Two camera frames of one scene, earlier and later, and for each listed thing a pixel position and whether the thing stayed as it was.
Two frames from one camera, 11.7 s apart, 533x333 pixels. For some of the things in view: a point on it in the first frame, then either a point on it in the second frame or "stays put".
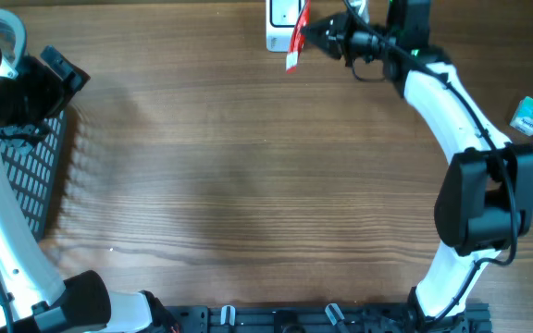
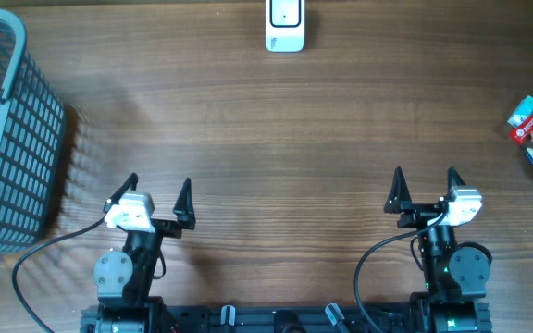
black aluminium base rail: x=477 y=318 stays put
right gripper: x=337 y=43 -> x=400 y=201
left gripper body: x=36 y=93 -> x=167 y=228
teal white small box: x=527 y=115 stays put
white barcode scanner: x=280 y=18 stays put
